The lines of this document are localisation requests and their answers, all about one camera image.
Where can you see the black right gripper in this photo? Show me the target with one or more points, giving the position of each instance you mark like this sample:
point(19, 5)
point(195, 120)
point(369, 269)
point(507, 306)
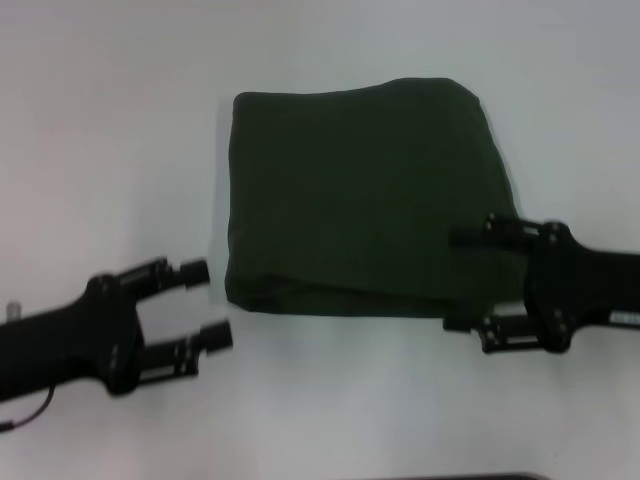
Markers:
point(580, 285)

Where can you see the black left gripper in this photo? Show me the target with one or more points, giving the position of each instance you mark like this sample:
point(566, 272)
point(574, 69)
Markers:
point(70, 335)

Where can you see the dark green FREE! t-shirt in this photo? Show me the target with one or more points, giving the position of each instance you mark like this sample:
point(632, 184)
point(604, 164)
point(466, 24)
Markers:
point(360, 200)

